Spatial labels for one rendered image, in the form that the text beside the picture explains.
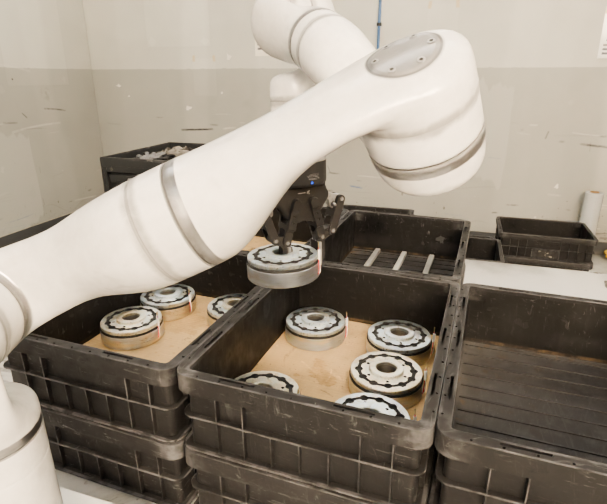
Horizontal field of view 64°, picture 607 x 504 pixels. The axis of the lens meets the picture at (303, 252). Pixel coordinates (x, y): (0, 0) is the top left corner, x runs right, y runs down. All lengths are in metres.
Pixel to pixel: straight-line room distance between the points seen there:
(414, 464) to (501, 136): 3.57
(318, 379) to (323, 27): 0.48
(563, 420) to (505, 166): 3.37
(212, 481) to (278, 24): 0.56
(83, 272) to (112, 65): 4.62
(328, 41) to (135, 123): 4.45
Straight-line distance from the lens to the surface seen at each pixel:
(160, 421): 0.68
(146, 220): 0.37
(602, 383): 0.87
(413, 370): 0.74
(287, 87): 0.64
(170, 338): 0.88
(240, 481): 0.65
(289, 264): 0.66
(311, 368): 0.78
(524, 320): 0.88
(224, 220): 0.36
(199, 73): 4.54
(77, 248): 0.43
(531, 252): 2.42
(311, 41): 0.53
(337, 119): 0.35
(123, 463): 0.76
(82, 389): 0.74
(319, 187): 0.69
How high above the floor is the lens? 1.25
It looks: 20 degrees down
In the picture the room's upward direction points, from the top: straight up
